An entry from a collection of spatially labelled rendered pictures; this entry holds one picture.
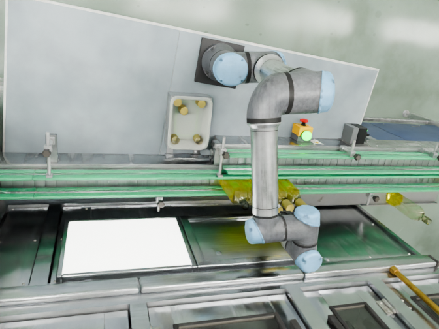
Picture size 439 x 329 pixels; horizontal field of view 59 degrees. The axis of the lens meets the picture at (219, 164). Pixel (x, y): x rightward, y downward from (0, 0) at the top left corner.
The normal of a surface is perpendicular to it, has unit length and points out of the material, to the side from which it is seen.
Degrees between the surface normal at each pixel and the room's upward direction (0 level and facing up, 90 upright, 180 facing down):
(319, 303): 90
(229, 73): 12
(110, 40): 0
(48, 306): 90
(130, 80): 0
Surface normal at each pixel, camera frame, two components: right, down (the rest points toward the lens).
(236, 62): 0.07, 0.38
